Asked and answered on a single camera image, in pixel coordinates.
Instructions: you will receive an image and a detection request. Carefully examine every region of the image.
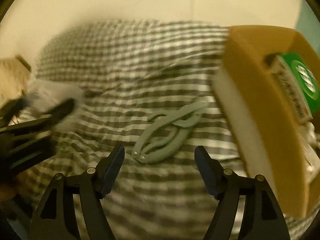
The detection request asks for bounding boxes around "grey white checkered duvet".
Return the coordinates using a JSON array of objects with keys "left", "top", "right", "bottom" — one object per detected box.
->
[{"left": 15, "top": 19, "right": 320, "bottom": 240}]

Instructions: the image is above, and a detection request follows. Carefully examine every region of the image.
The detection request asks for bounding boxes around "clear plastic bag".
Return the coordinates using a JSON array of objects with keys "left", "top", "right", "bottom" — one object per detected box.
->
[{"left": 25, "top": 79, "right": 84, "bottom": 132}]

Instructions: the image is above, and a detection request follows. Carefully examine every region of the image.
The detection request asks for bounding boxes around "teal curtain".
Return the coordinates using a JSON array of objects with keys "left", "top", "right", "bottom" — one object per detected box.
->
[{"left": 296, "top": 0, "right": 320, "bottom": 54}]

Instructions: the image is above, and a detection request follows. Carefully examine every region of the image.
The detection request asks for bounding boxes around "large brown cardboard box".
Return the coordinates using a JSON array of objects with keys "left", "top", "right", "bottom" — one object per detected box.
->
[{"left": 212, "top": 25, "right": 319, "bottom": 218}]

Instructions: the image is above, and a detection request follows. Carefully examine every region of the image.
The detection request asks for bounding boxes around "beige pillow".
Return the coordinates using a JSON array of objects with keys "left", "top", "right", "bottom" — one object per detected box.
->
[{"left": 0, "top": 58, "right": 30, "bottom": 106}]

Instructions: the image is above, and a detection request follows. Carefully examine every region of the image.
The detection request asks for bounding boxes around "grey green strap tool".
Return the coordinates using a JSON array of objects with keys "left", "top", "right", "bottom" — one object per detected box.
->
[{"left": 131, "top": 98, "right": 209, "bottom": 165}]

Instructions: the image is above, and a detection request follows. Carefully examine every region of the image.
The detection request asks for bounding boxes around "green white medicine box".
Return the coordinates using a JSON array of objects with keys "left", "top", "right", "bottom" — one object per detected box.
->
[{"left": 271, "top": 53, "right": 319, "bottom": 124}]

